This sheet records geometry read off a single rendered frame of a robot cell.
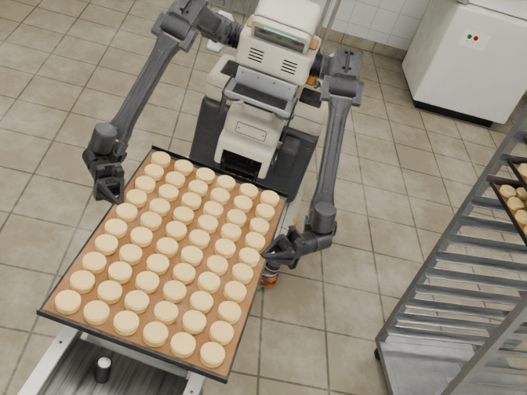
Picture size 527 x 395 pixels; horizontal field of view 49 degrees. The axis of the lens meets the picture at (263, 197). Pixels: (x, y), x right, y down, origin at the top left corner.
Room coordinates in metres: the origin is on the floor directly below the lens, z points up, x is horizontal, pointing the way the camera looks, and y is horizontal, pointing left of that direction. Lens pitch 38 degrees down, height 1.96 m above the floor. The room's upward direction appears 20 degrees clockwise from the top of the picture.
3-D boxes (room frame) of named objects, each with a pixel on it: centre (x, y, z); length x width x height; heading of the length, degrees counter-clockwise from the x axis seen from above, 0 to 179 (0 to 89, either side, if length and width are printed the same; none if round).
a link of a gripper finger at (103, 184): (1.06, 0.35, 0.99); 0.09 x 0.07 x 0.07; 44
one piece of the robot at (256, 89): (1.86, 0.13, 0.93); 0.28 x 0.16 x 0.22; 89
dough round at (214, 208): (1.11, 0.11, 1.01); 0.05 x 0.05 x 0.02
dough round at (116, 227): (0.94, 0.30, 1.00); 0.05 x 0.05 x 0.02
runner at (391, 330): (1.75, -0.97, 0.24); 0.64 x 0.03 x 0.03; 107
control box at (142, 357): (0.75, 0.15, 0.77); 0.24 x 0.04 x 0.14; 89
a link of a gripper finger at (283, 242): (1.05, -0.08, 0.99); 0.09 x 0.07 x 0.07; 135
